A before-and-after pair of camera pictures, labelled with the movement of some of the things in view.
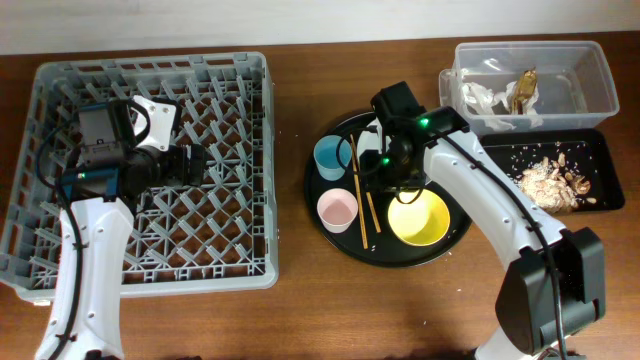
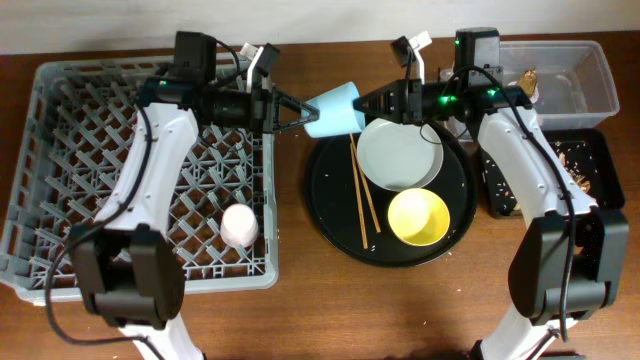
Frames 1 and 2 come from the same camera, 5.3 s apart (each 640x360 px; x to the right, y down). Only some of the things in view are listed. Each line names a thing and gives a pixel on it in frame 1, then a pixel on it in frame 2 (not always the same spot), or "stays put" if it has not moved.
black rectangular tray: x=564 y=170 stays put
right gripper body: x=394 y=174 -> x=435 y=100
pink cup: x=337 y=209 -> x=239 y=226
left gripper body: x=169 y=166 -> x=239 y=108
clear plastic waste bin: x=572 y=78 stays put
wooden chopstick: x=357 y=194 stays put
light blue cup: x=325 y=155 -> x=337 y=114
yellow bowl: x=422 y=223 stays put
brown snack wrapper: x=525 y=87 stays put
